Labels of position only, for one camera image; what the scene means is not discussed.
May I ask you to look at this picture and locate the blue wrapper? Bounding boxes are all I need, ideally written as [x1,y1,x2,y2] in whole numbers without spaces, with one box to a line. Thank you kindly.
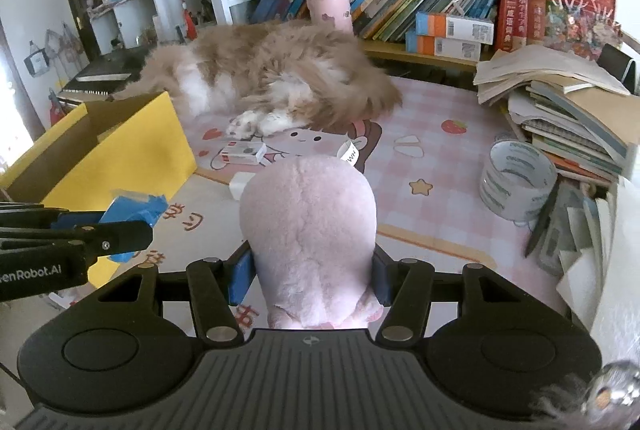
[100,188,169,264]

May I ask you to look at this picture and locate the white paper sheets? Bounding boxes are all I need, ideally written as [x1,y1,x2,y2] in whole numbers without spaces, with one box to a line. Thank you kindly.
[555,177,640,351]

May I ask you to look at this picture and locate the red figurine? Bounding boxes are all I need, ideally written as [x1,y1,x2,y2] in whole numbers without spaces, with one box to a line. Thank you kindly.
[181,0,197,38]

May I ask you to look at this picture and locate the orange and blue carton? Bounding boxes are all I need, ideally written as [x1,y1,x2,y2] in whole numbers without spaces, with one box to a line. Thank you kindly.
[415,12,496,45]
[405,32,483,62]

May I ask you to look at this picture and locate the pink printed desk mat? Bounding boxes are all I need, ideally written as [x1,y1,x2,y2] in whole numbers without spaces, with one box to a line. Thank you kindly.
[45,75,571,351]

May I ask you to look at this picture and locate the stack of books and papers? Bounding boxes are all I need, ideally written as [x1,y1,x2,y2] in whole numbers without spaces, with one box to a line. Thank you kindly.
[472,44,633,185]

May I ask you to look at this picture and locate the clear tape roll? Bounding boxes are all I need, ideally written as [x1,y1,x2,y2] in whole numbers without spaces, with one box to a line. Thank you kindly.
[479,139,559,225]

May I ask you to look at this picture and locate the black piano keyboard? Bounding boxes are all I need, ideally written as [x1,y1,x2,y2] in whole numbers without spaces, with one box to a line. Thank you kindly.
[56,53,148,104]

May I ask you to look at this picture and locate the yellow cardboard box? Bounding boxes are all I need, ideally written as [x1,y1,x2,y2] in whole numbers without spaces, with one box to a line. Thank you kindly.
[0,90,199,288]

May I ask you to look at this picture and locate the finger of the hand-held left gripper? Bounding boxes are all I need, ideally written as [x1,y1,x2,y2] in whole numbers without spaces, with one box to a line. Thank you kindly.
[0,203,108,234]
[0,219,154,269]

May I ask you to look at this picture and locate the small white eraser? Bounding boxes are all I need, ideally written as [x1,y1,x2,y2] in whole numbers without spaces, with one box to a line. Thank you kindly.
[229,172,257,201]

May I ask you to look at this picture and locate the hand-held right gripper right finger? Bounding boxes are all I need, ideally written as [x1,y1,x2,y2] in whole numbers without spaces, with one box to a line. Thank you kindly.
[372,244,527,344]

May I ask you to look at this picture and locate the grey pompom keychain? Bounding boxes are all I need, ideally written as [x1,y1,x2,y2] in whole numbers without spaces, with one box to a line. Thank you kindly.
[530,359,640,428]

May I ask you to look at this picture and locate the pink plush toy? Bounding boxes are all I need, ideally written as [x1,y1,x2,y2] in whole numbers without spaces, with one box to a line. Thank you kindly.
[238,155,386,330]

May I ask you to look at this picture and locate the red and white small box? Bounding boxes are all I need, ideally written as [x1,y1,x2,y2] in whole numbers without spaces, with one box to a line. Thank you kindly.
[221,140,269,166]

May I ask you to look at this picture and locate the pink printed cylinder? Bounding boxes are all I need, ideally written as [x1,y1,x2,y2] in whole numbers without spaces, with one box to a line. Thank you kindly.
[305,0,355,34]

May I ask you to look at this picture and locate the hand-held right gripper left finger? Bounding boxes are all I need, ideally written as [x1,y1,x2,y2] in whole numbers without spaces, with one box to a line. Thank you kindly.
[92,242,257,344]

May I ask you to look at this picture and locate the fluffy cream cat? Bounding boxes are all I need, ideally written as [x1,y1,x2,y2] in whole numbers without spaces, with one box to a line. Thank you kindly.
[112,20,405,137]

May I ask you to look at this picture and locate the red printed box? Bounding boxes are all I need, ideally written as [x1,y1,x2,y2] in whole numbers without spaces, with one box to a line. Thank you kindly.
[519,0,623,57]

